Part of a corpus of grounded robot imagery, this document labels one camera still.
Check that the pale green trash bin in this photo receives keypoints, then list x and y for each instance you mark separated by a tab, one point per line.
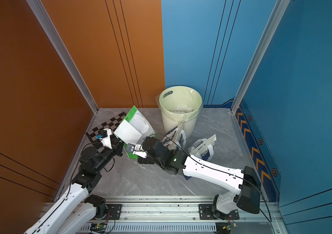
175	96

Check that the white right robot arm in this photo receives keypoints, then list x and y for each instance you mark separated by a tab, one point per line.
244	186

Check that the aluminium corner post right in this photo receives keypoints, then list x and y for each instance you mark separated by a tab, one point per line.
267	35

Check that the aluminium corner post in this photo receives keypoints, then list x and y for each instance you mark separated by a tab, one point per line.
48	26
267	35

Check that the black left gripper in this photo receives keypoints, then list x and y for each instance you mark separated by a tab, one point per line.
117	147

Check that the green white paper bag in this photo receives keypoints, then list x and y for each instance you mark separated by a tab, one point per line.
135	114

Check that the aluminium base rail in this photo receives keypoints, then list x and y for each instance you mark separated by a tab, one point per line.
186	214

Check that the aluminium corner post left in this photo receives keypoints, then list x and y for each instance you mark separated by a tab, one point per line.
48	26

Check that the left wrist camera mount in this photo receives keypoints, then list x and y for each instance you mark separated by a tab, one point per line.
104	136

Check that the black white chessboard box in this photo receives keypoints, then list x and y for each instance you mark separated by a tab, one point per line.
96	132

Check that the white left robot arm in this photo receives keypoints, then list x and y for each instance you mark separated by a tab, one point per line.
77	205

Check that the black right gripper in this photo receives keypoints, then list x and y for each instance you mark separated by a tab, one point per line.
144	161

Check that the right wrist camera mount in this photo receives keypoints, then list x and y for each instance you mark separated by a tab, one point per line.
135	150

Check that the green circuit board left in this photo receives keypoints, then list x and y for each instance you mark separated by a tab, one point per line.
99	228

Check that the white paper scraps in bin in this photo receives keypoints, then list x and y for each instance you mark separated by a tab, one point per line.
182	109

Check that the white receipt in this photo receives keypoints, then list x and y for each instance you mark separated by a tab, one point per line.
130	132

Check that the blue white bag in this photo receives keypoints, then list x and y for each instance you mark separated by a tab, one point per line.
175	138
203	148

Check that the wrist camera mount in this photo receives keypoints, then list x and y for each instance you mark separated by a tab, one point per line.
135	150
104	136

